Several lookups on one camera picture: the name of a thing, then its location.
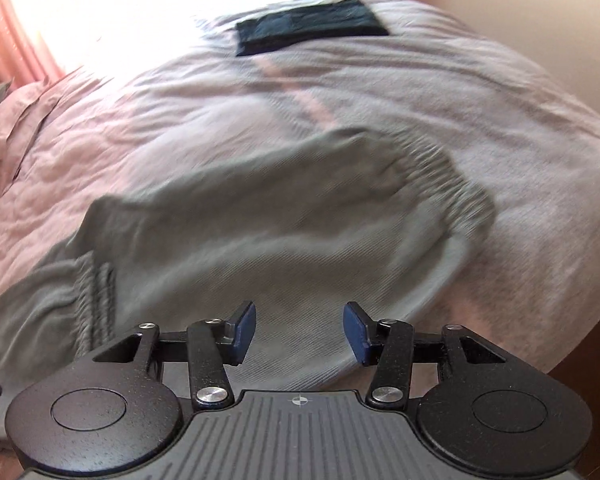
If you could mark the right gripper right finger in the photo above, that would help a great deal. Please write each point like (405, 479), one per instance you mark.
(472, 404)

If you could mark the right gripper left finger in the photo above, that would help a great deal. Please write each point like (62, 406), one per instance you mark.
(125, 403)

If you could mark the grey sweatpants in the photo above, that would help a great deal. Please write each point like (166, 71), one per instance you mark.
(381, 218)

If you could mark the pink grey duvet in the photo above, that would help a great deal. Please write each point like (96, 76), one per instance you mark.
(167, 103)

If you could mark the pink pillow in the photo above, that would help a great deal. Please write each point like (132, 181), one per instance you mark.
(22, 114)

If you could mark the pink curtain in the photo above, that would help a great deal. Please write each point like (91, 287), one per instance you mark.
(24, 56)

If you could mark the folded dark blue jeans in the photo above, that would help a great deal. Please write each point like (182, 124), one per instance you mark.
(281, 29)

